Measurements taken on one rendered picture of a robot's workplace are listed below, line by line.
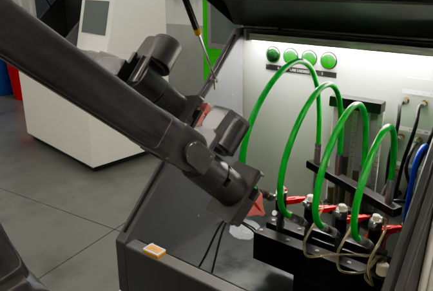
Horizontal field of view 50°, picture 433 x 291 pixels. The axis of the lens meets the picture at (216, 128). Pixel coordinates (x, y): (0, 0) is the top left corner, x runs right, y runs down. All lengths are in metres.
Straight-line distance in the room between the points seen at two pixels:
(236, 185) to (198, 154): 0.12
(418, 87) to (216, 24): 3.04
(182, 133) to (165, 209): 0.71
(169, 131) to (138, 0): 3.45
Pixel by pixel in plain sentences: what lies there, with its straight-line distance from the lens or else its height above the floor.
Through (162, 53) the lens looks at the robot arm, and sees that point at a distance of 0.86.
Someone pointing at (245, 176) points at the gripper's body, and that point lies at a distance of 0.79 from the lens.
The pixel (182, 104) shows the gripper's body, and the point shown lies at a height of 1.38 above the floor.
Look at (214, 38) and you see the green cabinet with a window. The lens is 4.19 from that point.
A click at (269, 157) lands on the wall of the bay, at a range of 1.52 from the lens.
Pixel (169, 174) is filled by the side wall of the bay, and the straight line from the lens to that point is 1.30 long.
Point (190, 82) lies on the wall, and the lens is 6.10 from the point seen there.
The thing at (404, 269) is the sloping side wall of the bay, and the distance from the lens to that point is 0.99.
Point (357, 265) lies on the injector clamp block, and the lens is 1.15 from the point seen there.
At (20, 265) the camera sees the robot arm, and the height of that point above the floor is 1.31.
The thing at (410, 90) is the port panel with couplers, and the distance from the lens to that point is 1.28.
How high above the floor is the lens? 1.61
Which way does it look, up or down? 19 degrees down
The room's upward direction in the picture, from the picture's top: straight up
